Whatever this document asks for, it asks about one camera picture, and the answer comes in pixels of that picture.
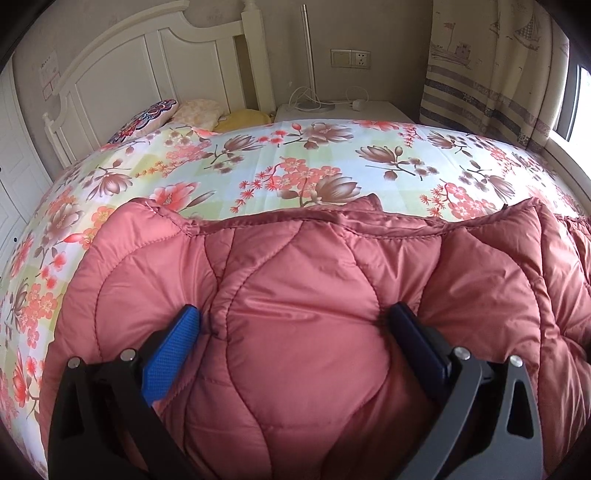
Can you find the white wooden headboard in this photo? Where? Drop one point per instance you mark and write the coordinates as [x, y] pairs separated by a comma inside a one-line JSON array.
[[138, 69]]

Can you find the dark framed window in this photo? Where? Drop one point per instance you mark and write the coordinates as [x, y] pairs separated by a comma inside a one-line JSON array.
[[572, 110]]

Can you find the yellow pillow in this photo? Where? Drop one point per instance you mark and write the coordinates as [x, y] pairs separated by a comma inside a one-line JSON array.
[[242, 121]]

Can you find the white wardrobe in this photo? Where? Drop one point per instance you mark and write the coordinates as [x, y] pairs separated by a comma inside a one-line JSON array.
[[18, 161]]

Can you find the beige window sill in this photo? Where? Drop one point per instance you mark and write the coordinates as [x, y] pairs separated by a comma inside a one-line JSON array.
[[570, 161]]

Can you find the cream pillow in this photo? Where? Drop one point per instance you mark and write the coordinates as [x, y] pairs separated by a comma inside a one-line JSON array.
[[198, 113]]

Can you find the pink quilted jacket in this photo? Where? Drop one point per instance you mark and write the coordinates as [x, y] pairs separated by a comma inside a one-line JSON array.
[[300, 346]]

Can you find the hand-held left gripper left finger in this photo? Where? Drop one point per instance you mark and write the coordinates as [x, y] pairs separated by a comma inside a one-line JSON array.
[[171, 355]]

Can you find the slim silver desk lamp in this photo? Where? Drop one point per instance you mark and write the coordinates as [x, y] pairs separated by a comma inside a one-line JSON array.
[[306, 55]]

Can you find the white nightstand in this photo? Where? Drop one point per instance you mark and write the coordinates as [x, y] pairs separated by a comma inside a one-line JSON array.
[[378, 113]]

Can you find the patterned embroidered pillow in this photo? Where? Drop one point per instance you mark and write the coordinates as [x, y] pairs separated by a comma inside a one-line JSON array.
[[145, 120]]

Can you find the wall socket plate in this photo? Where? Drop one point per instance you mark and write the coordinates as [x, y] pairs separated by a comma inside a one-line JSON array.
[[350, 58]]

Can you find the paper notice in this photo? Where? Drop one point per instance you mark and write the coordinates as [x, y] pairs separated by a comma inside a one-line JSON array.
[[49, 76]]

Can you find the floral bed sheet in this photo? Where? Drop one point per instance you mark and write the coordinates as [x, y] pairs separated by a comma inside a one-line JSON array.
[[300, 157]]

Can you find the printed beige curtain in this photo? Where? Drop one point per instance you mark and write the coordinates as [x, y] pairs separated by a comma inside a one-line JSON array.
[[489, 69]]

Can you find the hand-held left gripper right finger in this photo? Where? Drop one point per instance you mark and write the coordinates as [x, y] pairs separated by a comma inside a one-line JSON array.
[[418, 350]]

